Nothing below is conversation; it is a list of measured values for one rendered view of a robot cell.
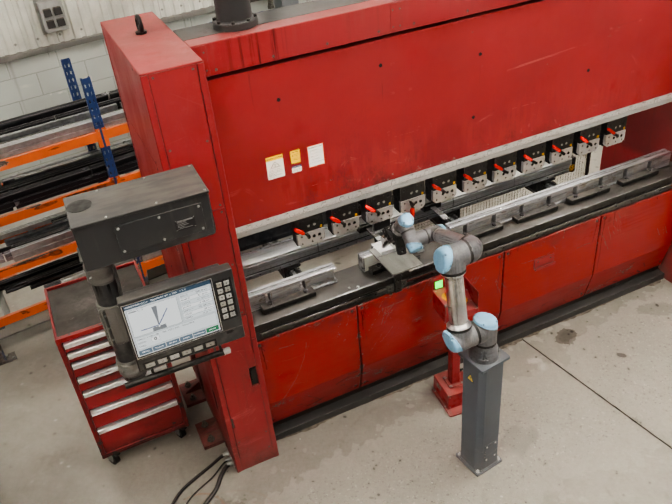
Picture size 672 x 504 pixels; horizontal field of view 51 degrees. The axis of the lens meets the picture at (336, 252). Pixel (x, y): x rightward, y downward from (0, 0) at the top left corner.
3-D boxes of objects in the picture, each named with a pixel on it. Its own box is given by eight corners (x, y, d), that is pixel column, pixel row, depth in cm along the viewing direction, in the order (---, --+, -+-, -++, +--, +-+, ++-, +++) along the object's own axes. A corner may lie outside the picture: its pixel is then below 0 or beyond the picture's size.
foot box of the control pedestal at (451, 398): (450, 417, 413) (450, 403, 406) (431, 389, 433) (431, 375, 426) (480, 407, 418) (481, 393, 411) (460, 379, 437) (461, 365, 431)
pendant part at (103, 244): (128, 402, 291) (67, 229, 243) (117, 365, 310) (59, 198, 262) (244, 360, 306) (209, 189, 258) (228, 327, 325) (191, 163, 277)
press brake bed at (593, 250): (273, 443, 408) (252, 334, 361) (260, 419, 424) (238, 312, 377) (664, 279, 502) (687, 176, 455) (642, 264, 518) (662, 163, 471)
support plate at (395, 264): (393, 276, 366) (392, 274, 365) (369, 251, 386) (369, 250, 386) (422, 265, 372) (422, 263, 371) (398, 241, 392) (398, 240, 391)
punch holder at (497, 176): (493, 184, 398) (495, 158, 389) (485, 178, 405) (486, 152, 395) (515, 177, 403) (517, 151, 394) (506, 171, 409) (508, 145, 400)
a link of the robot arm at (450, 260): (482, 349, 330) (472, 243, 308) (455, 360, 326) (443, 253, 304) (468, 338, 341) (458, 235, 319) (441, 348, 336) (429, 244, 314)
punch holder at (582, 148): (578, 156, 417) (581, 130, 408) (568, 151, 424) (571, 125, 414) (598, 149, 422) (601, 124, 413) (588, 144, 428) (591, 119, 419)
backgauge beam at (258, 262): (244, 283, 390) (241, 267, 384) (236, 270, 401) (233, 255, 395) (574, 171, 462) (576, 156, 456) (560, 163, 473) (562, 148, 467)
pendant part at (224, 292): (140, 374, 284) (117, 304, 263) (134, 356, 293) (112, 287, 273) (246, 337, 297) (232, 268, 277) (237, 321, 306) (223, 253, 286)
